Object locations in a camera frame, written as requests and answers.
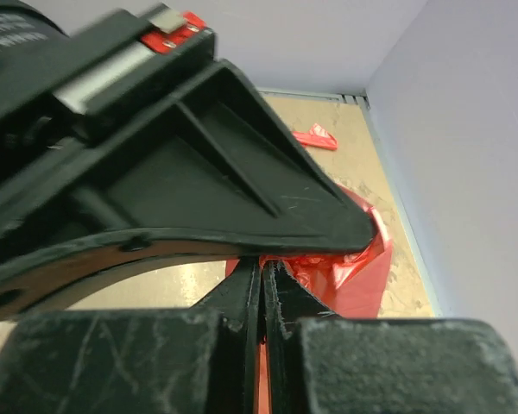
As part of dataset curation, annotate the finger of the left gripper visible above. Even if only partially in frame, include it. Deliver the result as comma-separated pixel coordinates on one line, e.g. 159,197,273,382
0,241,242,321
0,60,375,276

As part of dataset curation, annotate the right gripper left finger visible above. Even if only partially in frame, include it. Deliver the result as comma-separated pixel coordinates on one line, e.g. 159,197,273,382
0,257,261,413

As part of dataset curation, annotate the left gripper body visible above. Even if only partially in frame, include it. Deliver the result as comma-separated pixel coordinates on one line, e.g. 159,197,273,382
0,3,216,142

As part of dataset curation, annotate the red trash bag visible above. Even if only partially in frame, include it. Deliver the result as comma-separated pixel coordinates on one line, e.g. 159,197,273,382
216,194,393,413

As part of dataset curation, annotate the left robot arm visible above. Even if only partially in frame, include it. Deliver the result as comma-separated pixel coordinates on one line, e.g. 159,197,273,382
0,1,376,320

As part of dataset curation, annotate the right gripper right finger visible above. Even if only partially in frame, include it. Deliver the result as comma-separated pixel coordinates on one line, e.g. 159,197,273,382
262,262,518,413

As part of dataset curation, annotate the aluminium left side rail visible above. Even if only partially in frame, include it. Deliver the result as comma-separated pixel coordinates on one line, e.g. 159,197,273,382
342,95,444,317

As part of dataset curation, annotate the small folded red bag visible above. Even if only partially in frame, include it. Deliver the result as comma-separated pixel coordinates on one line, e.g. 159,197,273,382
293,123,338,151

